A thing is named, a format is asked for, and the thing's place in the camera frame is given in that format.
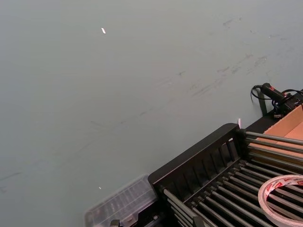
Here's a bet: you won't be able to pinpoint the black corded tool red switch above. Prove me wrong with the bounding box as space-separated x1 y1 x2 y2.
250 82 303 119

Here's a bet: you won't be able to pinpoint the shallow brown cardboard tray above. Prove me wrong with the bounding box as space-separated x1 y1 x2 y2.
254 107 303 165

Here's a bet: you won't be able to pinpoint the roll of white tape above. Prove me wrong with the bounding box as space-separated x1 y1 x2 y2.
258 174 303 227

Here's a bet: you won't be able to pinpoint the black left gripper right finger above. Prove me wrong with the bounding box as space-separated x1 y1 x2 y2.
192 216 205 227

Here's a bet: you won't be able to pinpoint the plain pale wall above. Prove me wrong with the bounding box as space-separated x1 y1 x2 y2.
0 0 303 227

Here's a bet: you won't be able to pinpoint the black rack with steel bars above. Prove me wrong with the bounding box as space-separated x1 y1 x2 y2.
148 122 303 227

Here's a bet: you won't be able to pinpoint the clear plastic case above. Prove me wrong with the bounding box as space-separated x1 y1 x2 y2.
84 174 158 227

